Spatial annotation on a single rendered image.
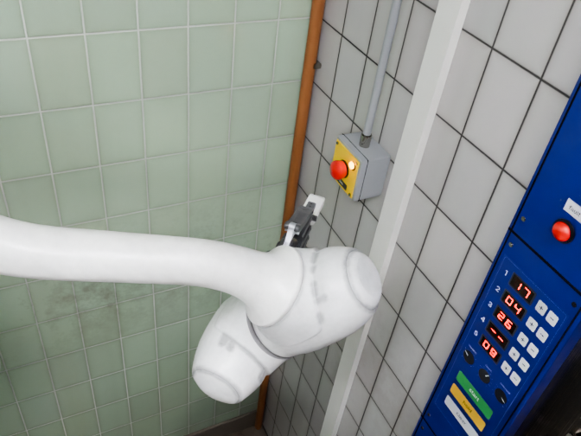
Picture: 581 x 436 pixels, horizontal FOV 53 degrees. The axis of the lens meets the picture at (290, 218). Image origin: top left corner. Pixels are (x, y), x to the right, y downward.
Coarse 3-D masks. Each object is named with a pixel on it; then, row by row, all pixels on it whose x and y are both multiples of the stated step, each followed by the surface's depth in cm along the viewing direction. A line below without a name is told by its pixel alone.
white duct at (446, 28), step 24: (456, 0) 87; (432, 24) 93; (456, 24) 89; (432, 48) 94; (432, 72) 95; (432, 96) 97; (408, 120) 104; (432, 120) 100; (408, 144) 105; (408, 168) 107; (408, 192) 110; (384, 216) 117; (384, 240) 119; (384, 264) 122; (360, 336) 137; (336, 384) 155; (336, 408) 158; (336, 432) 165
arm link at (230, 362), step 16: (224, 304) 82; (240, 304) 77; (224, 320) 77; (240, 320) 75; (208, 336) 77; (224, 336) 76; (240, 336) 75; (256, 336) 73; (208, 352) 75; (224, 352) 74; (240, 352) 74; (256, 352) 74; (192, 368) 77; (208, 368) 74; (224, 368) 73; (240, 368) 74; (256, 368) 75; (272, 368) 77; (208, 384) 75; (224, 384) 74; (240, 384) 74; (256, 384) 76; (224, 400) 76; (240, 400) 75
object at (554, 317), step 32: (512, 288) 87; (480, 320) 95; (512, 320) 89; (544, 320) 83; (480, 352) 97; (512, 352) 90; (544, 352) 84; (448, 384) 107; (480, 384) 99; (512, 384) 92; (448, 416) 109; (480, 416) 101
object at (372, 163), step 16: (336, 144) 118; (352, 144) 115; (352, 160) 114; (368, 160) 112; (384, 160) 114; (352, 176) 115; (368, 176) 115; (384, 176) 117; (352, 192) 116; (368, 192) 118
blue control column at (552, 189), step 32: (576, 96) 71; (576, 128) 72; (576, 160) 73; (544, 192) 78; (576, 192) 74; (512, 224) 85; (544, 224) 79; (576, 224) 75; (512, 256) 86; (544, 256) 81; (576, 256) 76; (480, 288) 94; (544, 288) 82; (576, 320) 78; (544, 384) 88; (512, 416) 93
